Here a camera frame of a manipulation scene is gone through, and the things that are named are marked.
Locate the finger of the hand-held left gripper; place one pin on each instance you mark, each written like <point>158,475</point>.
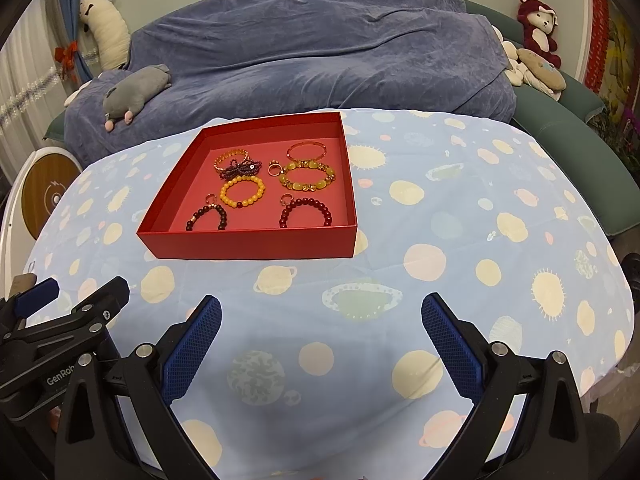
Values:
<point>37,294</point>
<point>100,305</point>

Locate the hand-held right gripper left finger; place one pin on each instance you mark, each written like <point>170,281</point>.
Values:
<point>192,345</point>

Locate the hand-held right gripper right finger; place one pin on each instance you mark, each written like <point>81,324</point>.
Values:
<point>452,345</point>

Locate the red cardboard box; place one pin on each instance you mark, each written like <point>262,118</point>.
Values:
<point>250,247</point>

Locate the long purple bead strand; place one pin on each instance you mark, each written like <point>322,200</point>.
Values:
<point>240,170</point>

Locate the white round device wooden disc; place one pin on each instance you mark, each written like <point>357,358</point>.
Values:
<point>47,195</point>

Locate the blue planet print cloth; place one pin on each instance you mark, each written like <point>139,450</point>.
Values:
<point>425,200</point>

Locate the white lace curtain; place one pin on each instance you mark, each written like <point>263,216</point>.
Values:
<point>25,95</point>

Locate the thin red bangle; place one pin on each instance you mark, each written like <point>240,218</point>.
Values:
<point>289,152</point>

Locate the grey plush mouse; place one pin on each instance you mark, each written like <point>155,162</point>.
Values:
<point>135,90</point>

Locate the red curtain bow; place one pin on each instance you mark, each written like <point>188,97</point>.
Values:
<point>67,55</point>

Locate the green sofa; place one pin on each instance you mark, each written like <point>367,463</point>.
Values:
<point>565,125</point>

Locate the white plush toy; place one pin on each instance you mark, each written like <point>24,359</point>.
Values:
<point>107,35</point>

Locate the pink flowers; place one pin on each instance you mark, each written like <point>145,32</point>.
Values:
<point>625,130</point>

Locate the blue curtain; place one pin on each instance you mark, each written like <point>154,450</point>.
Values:
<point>60,10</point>

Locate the beige plush toy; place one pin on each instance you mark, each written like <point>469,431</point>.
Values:
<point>542,72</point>

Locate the blue-grey plush blanket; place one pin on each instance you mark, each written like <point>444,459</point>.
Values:
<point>300,50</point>

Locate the red monkey plush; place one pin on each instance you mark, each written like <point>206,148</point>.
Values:
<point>537,40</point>

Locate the colourful wall hanging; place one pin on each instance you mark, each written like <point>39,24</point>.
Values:
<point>612,50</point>

